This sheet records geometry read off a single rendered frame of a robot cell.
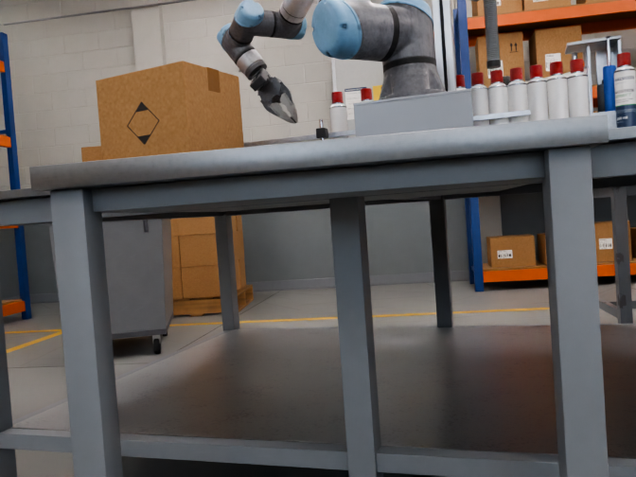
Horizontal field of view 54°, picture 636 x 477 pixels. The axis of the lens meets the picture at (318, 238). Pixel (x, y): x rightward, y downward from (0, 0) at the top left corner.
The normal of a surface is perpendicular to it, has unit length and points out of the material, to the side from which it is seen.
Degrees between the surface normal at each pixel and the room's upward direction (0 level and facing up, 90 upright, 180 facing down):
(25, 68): 90
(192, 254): 90
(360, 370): 90
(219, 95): 90
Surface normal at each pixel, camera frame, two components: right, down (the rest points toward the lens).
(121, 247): 0.18, 0.08
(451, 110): -0.16, 0.04
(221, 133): 0.88, -0.04
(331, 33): -0.83, 0.18
